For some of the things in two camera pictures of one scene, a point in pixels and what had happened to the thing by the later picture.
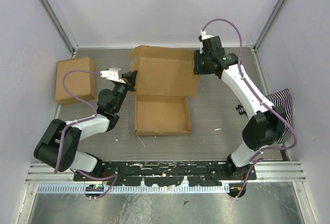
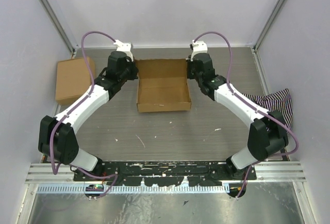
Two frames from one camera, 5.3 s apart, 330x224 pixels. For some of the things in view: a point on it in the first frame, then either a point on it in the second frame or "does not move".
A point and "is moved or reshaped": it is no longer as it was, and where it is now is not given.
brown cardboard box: (165, 82) is moved or reshaped
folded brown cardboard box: (82, 85) does not move
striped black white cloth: (281, 98) does not move
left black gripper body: (130, 84) to (131, 74)
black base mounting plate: (196, 173) does not move
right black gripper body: (207, 69) to (191, 73)
